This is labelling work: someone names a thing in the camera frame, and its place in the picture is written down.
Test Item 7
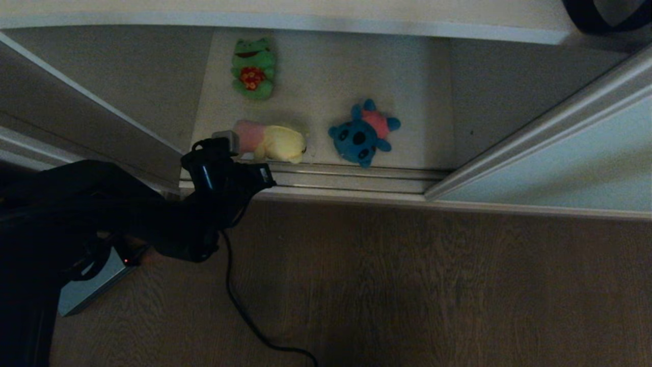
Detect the metal door track rail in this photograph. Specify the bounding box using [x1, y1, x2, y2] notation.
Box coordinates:
[178, 161, 450, 197]

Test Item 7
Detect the blue turtle plush toy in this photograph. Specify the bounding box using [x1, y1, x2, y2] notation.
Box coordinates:
[328, 99, 401, 169]

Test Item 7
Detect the black cable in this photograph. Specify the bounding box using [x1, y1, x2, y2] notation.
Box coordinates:
[219, 228, 319, 367]

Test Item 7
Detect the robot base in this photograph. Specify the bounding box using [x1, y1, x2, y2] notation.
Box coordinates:
[58, 244, 149, 317]

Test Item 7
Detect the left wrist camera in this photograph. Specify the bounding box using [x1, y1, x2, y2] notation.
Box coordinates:
[193, 130, 241, 155]

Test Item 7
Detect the white sliding wardrobe door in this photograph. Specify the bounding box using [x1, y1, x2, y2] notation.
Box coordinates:
[424, 43, 652, 221]

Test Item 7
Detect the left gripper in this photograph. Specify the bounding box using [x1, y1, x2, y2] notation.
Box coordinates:
[181, 148, 277, 209]

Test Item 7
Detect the green frog plush toy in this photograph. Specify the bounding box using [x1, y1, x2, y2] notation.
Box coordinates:
[231, 37, 277, 100]

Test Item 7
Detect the white wardrobe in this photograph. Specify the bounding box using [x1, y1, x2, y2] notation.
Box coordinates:
[0, 0, 652, 204]

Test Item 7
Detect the yellow and pink plush toy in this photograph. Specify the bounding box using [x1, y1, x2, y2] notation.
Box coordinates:
[233, 120, 308, 164]

